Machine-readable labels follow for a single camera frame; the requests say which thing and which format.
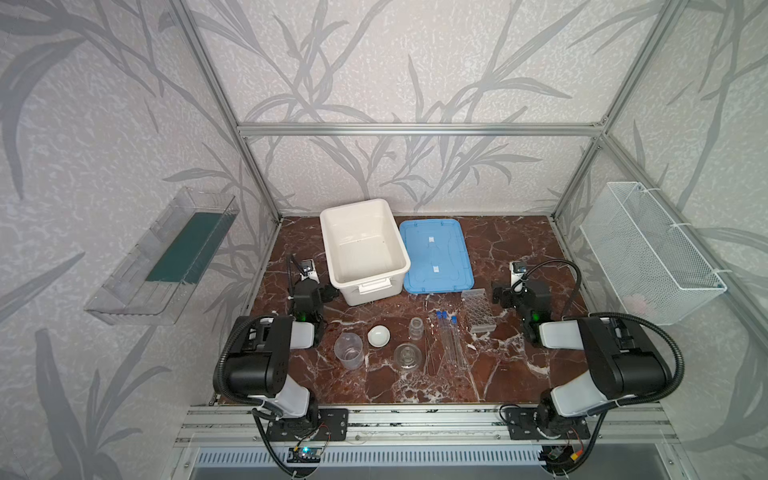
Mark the clear test tube rack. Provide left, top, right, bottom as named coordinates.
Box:
left=461, top=289, right=497, bottom=335

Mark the clear plastic beaker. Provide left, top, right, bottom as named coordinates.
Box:
left=334, top=332, right=364, bottom=370

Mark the white plastic bin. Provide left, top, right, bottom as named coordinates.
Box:
left=320, top=199, right=411, bottom=306

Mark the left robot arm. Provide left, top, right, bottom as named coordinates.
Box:
left=212, top=278, right=339, bottom=429

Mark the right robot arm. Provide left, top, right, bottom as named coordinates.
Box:
left=492, top=278, right=685, bottom=440

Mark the white round dish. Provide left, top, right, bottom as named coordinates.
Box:
left=367, top=325, right=391, bottom=348

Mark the blue plastic lid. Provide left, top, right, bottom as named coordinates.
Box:
left=399, top=219, right=474, bottom=295

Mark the small glass jar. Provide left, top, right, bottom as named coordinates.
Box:
left=409, top=317, right=424, bottom=341

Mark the glass petri dish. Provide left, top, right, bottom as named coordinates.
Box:
left=394, top=343, right=423, bottom=371

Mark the green circuit board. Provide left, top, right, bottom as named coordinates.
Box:
left=286, top=446, right=324, bottom=464

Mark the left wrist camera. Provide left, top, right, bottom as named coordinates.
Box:
left=299, top=259, right=319, bottom=283

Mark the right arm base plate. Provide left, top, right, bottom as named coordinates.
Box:
left=499, top=404, right=591, bottom=441

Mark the white wire basket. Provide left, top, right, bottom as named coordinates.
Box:
left=580, top=182, right=727, bottom=326

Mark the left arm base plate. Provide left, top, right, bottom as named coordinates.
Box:
left=267, top=408, right=349, bottom=442

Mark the clear wall shelf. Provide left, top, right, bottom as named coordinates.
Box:
left=84, top=187, right=240, bottom=326

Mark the aluminium front rail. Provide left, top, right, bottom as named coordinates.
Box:
left=173, top=403, right=680, bottom=448

